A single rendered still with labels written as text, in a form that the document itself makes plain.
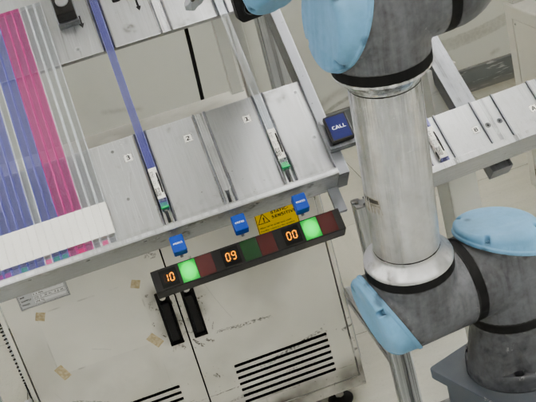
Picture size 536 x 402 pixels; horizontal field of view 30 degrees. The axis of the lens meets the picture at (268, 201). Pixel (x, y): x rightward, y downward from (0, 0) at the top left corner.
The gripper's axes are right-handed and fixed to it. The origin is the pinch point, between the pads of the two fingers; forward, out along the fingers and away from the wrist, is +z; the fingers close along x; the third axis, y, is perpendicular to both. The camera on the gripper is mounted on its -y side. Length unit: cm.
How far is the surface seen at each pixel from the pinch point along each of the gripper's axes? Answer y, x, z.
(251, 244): -41.3, 10.2, 3.1
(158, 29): 3.0, 12.3, 12.0
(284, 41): -7.4, -8.4, 8.4
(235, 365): -59, 17, 57
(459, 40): 28, -110, 195
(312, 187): -35.2, -3.1, 3.6
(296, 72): -14.1, -8.2, 6.9
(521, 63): -8, -85, 93
